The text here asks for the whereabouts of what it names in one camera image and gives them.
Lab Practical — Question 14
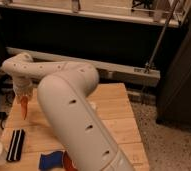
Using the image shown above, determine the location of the black white striped eraser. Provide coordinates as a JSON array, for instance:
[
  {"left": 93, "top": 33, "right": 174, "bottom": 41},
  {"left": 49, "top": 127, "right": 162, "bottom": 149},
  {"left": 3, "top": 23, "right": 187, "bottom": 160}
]
[{"left": 6, "top": 129, "right": 25, "bottom": 162}]

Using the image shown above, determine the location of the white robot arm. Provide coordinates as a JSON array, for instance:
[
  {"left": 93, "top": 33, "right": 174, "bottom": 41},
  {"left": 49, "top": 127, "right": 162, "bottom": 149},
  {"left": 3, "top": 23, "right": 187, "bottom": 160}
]
[{"left": 1, "top": 53, "right": 135, "bottom": 171}]

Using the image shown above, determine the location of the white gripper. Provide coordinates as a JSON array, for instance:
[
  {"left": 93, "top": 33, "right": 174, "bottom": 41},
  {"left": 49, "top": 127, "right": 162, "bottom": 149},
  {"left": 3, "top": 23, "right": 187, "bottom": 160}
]
[{"left": 13, "top": 80, "right": 33, "bottom": 100}]

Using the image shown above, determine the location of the dark cabinet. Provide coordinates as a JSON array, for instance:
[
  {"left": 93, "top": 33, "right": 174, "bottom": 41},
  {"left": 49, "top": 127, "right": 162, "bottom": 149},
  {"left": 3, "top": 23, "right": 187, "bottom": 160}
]
[{"left": 156, "top": 8, "right": 191, "bottom": 126}]

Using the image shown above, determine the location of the metal tripod pole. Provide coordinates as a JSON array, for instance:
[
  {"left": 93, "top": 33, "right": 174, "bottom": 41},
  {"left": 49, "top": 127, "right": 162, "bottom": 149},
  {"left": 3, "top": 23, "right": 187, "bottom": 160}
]
[{"left": 144, "top": 0, "right": 179, "bottom": 74}]

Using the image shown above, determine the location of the red bowl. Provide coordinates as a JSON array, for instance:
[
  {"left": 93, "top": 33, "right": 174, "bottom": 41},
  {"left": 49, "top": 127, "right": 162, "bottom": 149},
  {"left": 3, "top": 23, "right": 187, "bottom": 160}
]
[{"left": 63, "top": 152, "right": 78, "bottom": 171}]

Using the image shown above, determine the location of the blue cloth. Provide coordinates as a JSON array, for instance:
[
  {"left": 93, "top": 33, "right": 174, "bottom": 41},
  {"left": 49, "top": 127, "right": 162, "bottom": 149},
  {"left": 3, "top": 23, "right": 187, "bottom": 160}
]
[{"left": 39, "top": 151, "right": 63, "bottom": 171}]

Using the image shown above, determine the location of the white baseboard ledge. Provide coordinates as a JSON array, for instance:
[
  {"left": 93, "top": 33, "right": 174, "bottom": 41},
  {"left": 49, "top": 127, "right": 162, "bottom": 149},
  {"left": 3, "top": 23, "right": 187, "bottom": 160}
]
[{"left": 7, "top": 47, "right": 161, "bottom": 87}]

